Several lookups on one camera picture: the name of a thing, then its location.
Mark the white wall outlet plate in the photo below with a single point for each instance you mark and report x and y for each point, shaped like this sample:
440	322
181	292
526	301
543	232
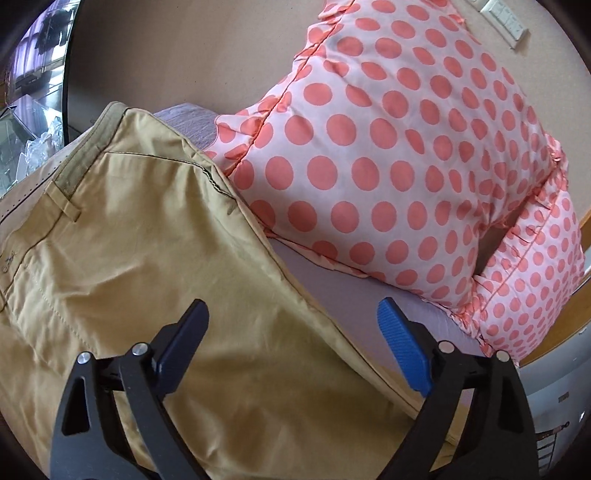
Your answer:
503	19

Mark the polka dot pillow far side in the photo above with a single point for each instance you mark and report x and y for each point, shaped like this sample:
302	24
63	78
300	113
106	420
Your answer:
531	286

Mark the black television screen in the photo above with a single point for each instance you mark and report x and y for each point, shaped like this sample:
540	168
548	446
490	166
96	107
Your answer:
35	39

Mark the khaki pants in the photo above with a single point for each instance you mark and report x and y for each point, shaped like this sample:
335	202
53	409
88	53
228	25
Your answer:
136	223

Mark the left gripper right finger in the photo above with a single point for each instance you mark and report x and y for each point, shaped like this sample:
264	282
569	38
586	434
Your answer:
475	422

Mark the wooden headboard frame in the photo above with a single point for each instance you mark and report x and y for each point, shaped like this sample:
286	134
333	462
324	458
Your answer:
573	318

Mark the glass tv stand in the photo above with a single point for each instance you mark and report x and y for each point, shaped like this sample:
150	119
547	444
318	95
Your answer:
30	134

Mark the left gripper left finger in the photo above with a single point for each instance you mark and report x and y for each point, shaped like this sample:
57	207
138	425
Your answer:
89	441

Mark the polka dot pillow near outlet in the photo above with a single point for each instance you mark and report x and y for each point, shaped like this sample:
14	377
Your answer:
399	147

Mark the lavender bed sheet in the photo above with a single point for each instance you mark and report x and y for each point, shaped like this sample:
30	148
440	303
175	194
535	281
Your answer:
351	295

